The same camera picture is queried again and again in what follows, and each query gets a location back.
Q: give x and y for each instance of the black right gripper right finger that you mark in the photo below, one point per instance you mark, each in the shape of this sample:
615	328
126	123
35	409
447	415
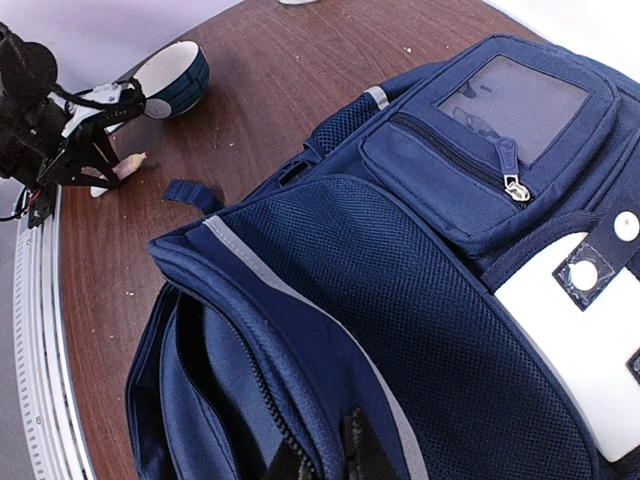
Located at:
371	444

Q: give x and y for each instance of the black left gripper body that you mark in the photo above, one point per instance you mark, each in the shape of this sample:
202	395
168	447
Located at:
85	158

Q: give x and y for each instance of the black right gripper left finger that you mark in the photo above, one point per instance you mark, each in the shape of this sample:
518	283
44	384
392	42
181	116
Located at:
287	465

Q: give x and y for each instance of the pink white correction stick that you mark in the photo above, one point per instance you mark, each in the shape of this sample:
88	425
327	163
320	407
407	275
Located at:
123	170

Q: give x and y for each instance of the navy blue student backpack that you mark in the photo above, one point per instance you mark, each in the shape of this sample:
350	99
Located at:
460	244

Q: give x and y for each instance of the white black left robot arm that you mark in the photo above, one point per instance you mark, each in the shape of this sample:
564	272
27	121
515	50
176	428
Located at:
29	74

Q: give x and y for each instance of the white bowl teal outside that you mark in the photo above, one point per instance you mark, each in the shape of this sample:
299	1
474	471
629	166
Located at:
173	80

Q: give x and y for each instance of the white scalloped ceramic dish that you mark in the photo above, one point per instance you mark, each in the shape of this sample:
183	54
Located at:
296	2

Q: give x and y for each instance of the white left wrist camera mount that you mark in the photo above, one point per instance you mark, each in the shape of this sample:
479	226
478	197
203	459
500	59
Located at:
105	105

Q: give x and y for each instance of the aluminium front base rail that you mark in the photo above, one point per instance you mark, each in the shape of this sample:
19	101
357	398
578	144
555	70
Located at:
55	439

